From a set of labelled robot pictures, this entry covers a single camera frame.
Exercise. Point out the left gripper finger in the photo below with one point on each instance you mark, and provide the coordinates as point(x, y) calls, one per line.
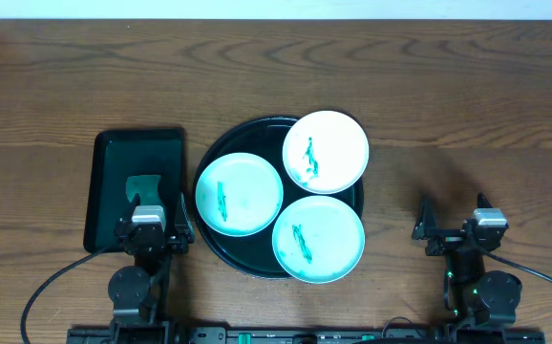
point(135, 201)
point(183, 224)

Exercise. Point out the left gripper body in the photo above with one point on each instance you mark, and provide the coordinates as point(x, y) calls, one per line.
point(149, 237)

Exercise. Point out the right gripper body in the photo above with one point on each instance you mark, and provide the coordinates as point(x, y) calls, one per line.
point(448, 242)

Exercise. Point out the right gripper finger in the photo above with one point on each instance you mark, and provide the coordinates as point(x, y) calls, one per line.
point(426, 223)
point(482, 201)

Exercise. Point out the green scrubbing sponge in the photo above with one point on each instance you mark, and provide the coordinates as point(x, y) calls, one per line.
point(146, 186)

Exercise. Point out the light green plate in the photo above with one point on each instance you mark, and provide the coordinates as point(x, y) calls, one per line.
point(239, 194)
point(318, 239)

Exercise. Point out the light green plate front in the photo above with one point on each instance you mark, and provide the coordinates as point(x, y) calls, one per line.
point(318, 239)

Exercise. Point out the white plate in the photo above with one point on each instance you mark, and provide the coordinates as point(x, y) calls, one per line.
point(326, 152)

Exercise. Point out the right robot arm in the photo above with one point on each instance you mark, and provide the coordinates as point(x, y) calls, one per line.
point(484, 302)

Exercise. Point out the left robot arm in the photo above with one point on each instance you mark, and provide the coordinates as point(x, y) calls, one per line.
point(139, 292)

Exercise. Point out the rectangular black tray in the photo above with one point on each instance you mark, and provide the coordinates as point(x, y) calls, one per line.
point(120, 154)

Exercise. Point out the round black tray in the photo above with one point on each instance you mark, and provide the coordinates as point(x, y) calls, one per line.
point(263, 137)

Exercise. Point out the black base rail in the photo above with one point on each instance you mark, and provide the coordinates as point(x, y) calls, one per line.
point(218, 335)

